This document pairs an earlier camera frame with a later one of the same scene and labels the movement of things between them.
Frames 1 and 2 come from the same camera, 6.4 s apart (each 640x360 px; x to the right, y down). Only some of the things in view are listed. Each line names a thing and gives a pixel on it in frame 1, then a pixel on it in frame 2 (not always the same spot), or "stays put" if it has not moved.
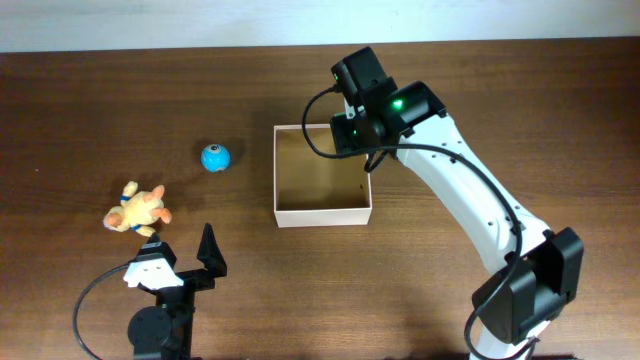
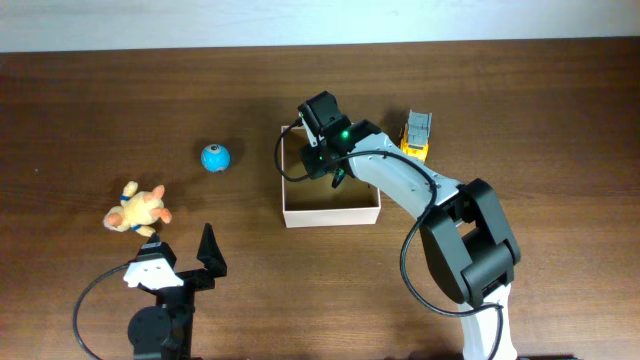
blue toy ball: [215, 158] stays put
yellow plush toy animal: [137, 211] stays put
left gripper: [213, 261] stays put
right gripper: [340, 139] -> [310, 164]
